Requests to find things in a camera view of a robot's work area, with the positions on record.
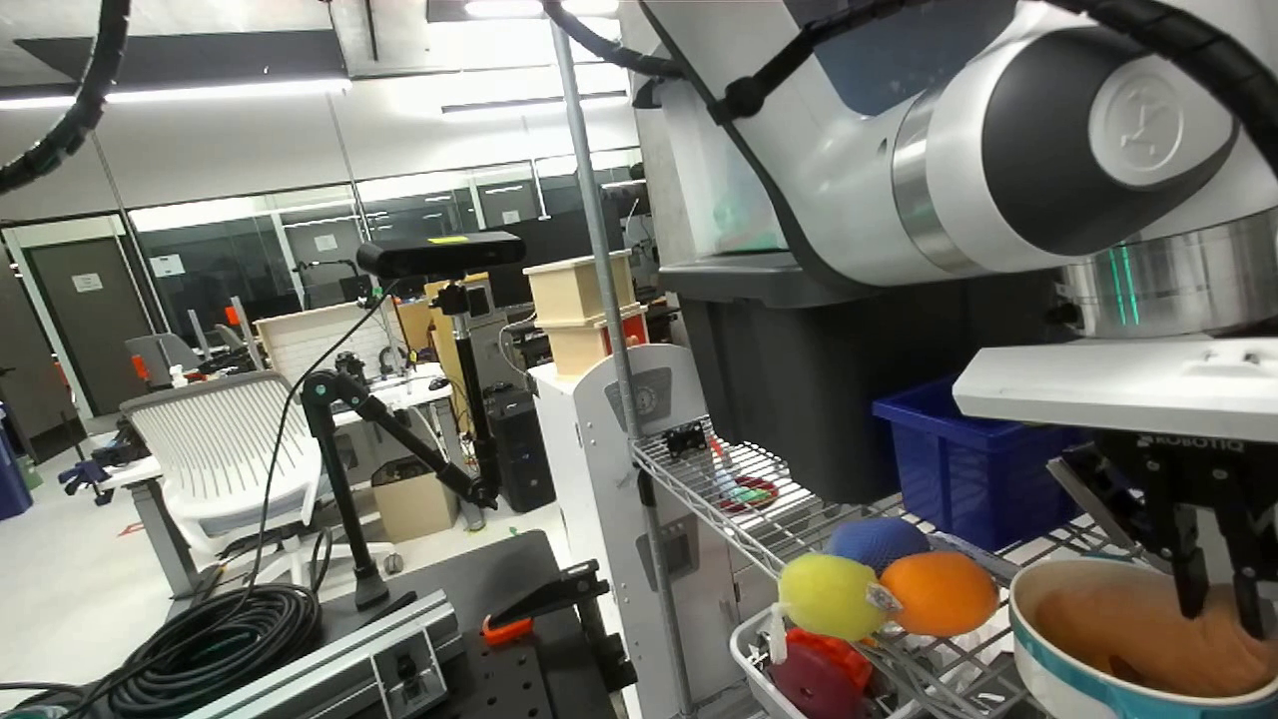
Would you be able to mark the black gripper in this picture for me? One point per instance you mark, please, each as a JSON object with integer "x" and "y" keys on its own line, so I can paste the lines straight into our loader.
{"x": 1172, "y": 473}

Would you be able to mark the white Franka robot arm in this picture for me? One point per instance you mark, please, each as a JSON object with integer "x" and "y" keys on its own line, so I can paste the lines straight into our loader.
{"x": 1014, "y": 145}

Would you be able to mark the blue plastic box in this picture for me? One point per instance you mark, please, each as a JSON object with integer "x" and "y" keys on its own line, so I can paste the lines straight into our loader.
{"x": 972, "y": 466}

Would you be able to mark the orange sponge ball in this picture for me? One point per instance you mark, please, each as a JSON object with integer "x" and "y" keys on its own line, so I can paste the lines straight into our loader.
{"x": 939, "y": 591}

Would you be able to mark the blue sponge ball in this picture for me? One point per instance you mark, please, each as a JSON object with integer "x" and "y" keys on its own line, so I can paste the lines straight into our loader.
{"x": 880, "y": 541}

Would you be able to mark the yellow sponge ball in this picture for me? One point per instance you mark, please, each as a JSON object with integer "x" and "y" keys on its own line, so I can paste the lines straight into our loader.
{"x": 831, "y": 598}

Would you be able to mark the small cardboard box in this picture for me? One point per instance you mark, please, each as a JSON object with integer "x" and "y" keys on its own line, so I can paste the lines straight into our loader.
{"x": 413, "y": 503}

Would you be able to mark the tan bowl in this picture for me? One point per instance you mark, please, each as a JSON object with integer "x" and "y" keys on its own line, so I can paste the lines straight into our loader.
{"x": 1054, "y": 682}

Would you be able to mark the red plastic object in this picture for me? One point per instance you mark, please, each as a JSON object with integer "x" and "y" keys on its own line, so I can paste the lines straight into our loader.
{"x": 825, "y": 676}

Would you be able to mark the dark grey storage tote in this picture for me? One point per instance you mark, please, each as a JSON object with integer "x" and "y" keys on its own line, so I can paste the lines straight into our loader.
{"x": 799, "y": 383}

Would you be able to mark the white tower device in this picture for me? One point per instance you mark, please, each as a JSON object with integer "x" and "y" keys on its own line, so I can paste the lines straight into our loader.
{"x": 586, "y": 466}

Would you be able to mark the orange and black clamp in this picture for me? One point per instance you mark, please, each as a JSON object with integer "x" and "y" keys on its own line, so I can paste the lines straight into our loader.
{"x": 545, "y": 591}

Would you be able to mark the stacked wooden boxes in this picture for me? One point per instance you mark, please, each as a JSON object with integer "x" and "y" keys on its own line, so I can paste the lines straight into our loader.
{"x": 572, "y": 314}

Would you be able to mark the black computer tower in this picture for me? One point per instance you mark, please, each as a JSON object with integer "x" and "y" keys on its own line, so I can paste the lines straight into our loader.
{"x": 522, "y": 450}

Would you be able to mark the black perforated breadboard table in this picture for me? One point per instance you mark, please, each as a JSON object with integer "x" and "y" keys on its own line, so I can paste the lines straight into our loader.
{"x": 501, "y": 684}

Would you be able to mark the chrome shelf pole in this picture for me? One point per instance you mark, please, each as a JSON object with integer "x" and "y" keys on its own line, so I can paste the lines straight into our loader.
{"x": 586, "y": 202}

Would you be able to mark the silver aluminium extrusion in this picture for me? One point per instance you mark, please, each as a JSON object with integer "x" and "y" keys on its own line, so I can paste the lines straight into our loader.
{"x": 323, "y": 659}

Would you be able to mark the white board panel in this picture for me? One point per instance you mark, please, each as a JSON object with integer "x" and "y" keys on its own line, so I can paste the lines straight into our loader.
{"x": 323, "y": 339}

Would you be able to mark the white mesh office chair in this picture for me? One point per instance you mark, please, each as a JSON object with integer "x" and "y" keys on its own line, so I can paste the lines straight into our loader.
{"x": 223, "y": 455}

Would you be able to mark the long ceiling light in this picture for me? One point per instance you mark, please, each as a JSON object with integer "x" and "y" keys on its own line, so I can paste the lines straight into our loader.
{"x": 187, "y": 93}

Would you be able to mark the dark door with sign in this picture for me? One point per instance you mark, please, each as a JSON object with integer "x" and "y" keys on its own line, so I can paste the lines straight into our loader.
{"x": 87, "y": 331}

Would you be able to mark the blue recycling bin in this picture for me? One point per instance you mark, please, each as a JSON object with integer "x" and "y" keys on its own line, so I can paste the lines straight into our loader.
{"x": 14, "y": 479}

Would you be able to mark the black stereo camera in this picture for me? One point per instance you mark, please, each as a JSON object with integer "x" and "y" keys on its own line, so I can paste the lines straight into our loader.
{"x": 442, "y": 253}

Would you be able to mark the black articulated camera stand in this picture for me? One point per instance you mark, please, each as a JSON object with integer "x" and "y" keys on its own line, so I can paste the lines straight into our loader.
{"x": 335, "y": 461}

